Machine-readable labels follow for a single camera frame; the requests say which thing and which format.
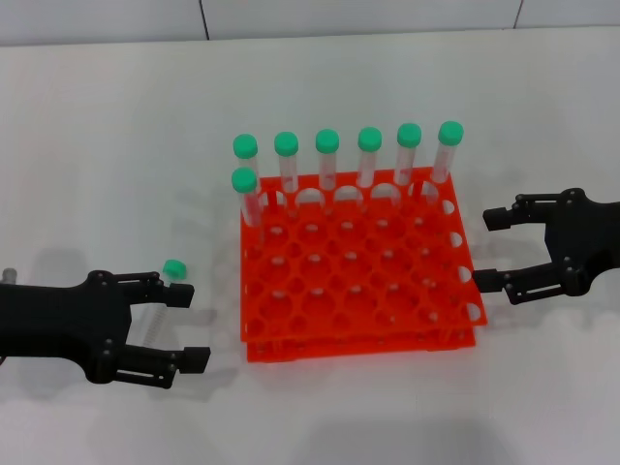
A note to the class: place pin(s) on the clear test tube green cap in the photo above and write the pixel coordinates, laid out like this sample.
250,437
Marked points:
286,143
244,145
174,269
327,140
409,134
369,138
243,179
451,132

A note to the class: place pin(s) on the silver round connector plug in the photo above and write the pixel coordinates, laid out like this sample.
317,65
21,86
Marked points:
7,277

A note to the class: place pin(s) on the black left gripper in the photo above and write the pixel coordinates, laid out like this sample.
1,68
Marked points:
58,322

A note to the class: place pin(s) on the orange plastic test tube rack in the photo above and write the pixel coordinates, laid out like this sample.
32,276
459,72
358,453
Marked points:
363,271

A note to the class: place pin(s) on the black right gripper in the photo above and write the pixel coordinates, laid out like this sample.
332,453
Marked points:
586,242

